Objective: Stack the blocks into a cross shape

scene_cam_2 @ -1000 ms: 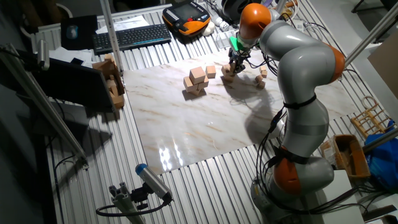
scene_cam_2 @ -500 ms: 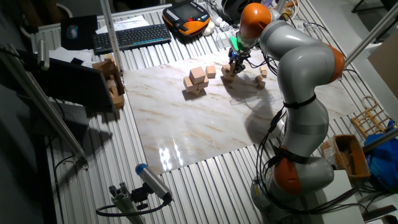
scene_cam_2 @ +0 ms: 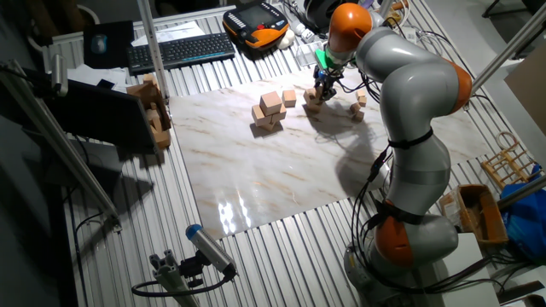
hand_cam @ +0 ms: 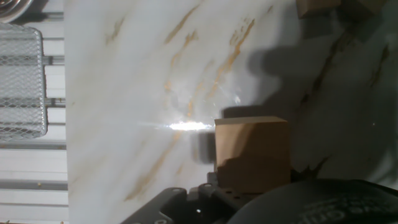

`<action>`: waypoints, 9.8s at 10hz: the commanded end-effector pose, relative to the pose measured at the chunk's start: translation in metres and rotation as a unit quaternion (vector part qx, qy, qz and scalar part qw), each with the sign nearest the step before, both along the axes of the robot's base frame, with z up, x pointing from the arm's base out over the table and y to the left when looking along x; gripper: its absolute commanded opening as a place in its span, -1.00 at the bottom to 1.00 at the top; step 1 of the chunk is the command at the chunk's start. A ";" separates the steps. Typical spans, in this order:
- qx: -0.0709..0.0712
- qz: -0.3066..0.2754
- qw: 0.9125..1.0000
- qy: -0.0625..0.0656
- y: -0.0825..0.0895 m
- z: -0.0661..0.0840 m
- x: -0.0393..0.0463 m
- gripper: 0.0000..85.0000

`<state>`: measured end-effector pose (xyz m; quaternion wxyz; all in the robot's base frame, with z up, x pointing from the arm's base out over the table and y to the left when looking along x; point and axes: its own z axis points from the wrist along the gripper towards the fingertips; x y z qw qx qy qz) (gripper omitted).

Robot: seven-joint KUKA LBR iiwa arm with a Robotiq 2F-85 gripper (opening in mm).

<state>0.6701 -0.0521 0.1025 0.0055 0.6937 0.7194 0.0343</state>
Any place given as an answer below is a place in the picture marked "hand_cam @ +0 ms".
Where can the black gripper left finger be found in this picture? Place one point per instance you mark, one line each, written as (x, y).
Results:
(186, 205)

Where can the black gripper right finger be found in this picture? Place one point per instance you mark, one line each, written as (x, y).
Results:
(300, 175)

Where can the large wooden cube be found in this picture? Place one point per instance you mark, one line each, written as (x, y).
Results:
(252, 146)

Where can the marble pattern mat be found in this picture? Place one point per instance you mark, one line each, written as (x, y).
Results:
(140, 93)

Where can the small wooden cube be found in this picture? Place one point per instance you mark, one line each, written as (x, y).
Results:
(317, 7)
(370, 5)

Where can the clear plastic box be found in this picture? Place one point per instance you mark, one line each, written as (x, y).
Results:
(21, 84)

